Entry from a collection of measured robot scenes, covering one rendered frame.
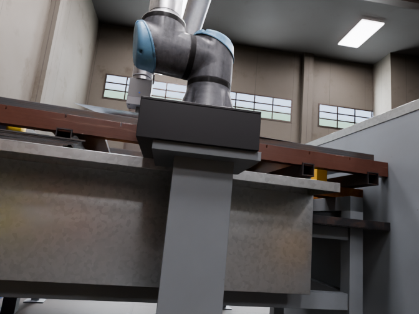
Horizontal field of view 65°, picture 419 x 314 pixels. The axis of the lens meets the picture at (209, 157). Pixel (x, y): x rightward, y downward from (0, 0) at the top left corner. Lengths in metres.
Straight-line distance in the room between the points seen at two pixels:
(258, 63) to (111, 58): 4.42
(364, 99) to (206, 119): 11.11
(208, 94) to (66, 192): 0.56
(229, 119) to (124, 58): 9.75
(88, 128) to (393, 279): 1.26
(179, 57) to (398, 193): 1.03
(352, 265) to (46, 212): 1.14
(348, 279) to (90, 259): 0.97
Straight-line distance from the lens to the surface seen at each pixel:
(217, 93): 0.82
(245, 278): 1.19
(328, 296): 1.46
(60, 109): 1.26
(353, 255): 1.49
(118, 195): 1.11
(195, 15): 1.21
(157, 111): 0.72
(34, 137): 1.07
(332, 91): 11.31
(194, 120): 0.72
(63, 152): 0.97
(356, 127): 1.76
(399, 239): 1.49
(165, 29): 0.86
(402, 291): 1.49
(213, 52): 0.87
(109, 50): 10.60
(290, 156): 1.31
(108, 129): 1.18
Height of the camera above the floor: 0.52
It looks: 11 degrees up
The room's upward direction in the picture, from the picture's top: 5 degrees clockwise
